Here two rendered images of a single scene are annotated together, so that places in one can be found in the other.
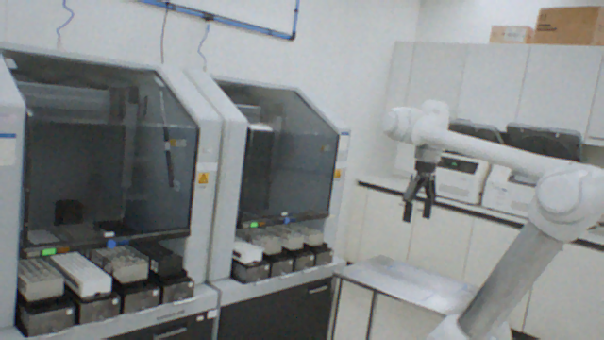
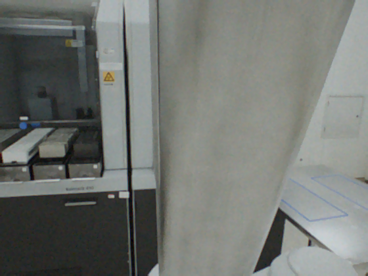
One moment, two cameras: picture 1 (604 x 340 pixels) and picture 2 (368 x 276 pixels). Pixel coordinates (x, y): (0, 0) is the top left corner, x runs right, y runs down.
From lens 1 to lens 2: 134 cm
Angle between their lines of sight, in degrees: 37
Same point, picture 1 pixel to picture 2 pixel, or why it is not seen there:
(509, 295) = (170, 234)
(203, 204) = (113, 100)
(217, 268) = (138, 158)
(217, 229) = (132, 123)
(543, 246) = (166, 9)
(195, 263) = (114, 150)
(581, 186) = not seen: outside the picture
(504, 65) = not seen: outside the picture
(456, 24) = not seen: outside the picture
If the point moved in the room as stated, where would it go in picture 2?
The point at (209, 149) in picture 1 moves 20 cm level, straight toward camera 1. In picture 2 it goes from (111, 50) to (77, 48)
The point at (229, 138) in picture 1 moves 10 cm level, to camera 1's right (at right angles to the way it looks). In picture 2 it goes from (132, 39) to (148, 39)
